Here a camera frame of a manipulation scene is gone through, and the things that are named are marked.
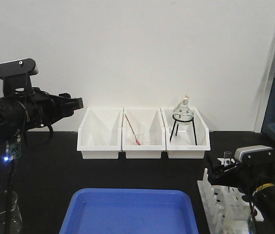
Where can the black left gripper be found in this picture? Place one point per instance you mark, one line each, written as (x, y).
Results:
(44, 109)

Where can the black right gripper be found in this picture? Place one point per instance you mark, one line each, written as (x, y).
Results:
(244, 173)

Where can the clear glass test tube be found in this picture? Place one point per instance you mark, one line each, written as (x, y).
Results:
(227, 157)

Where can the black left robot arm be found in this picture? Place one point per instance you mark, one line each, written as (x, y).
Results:
(13, 116)

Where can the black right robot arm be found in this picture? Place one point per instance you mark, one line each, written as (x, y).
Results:
(263, 198)

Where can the white test tube rack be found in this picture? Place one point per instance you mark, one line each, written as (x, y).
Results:
(225, 210)

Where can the right white storage bin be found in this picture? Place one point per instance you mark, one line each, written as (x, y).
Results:
(183, 145)

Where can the white storage bin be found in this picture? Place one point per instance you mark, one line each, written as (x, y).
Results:
(100, 133)
(183, 145)
(150, 122)

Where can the green circuit board right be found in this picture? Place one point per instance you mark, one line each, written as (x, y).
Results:
(13, 148)

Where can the black tripod stand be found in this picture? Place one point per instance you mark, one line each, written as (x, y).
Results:
(176, 129)

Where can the left white storage bin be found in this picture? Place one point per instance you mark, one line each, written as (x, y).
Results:
(100, 133)

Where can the round glass flask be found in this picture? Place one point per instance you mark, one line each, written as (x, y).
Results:
(182, 114)

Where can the red striped glass rod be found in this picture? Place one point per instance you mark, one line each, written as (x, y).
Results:
(131, 130)

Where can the middle white storage bin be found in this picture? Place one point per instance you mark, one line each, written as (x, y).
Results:
(150, 122)

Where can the small glass beaker in bin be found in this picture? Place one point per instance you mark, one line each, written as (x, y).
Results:
(138, 138)

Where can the blue plastic tray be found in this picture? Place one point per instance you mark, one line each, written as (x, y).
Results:
(129, 211)

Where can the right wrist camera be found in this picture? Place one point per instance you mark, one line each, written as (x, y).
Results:
(254, 153)

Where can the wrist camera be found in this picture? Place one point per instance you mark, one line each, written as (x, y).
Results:
(16, 75)
(254, 153)

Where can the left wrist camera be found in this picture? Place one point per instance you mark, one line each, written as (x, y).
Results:
(16, 75)

